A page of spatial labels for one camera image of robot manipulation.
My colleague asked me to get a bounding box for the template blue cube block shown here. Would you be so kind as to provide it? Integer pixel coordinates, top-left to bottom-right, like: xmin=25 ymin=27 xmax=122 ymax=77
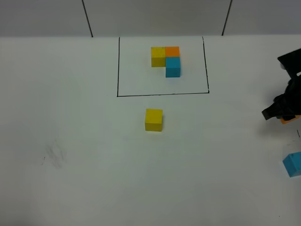
xmin=166 ymin=57 xmax=181 ymax=78

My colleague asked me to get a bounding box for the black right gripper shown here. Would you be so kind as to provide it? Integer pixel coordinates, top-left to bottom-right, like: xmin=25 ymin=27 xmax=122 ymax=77
xmin=262 ymin=49 xmax=301 ymax=121

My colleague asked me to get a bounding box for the template yellow cube block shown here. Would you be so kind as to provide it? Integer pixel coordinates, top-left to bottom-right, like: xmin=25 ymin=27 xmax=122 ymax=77
xmin=151 ymin=47 xmax=166 ymax=67

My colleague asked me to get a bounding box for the template orange cube block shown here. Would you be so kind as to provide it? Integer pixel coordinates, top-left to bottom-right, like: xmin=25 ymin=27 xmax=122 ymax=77
xmin=165 ymin=46 xmax=180 ymax=57

